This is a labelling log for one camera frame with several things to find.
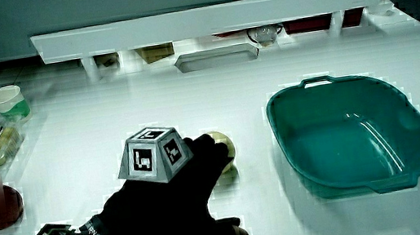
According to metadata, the white rectangular tray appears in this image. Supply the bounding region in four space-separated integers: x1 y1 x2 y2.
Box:
172 41 262 75

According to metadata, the white desk shelf riser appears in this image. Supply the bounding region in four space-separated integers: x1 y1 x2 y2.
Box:
28 0 397 91

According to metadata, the white and green paper cup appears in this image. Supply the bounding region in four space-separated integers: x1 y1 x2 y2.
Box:
0 82 34 126

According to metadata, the teal plastic basin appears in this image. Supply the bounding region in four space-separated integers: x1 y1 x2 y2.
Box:
261 62 420 209

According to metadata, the person's left hand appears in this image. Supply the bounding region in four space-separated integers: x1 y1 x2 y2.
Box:
87 114 250 235

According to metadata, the white desk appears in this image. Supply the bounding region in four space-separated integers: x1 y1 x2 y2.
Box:
0 0 420 235

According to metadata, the yellow-green pear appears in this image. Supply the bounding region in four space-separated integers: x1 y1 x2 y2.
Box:
206 127 240 175

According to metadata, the clear glass cup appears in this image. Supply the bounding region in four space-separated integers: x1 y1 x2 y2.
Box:
245 22 286 50

